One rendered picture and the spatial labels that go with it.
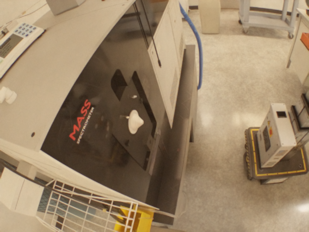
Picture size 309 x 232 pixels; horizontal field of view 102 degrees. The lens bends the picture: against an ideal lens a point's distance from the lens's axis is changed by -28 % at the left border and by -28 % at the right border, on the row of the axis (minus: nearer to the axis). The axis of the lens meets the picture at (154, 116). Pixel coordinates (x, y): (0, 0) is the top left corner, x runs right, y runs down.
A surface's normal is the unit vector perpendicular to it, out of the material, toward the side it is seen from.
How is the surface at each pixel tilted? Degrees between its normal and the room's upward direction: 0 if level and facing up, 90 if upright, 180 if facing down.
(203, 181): 0
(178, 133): 0
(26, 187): 90
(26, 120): 0
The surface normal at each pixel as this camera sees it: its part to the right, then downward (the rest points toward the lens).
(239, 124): -0.22, -0.56
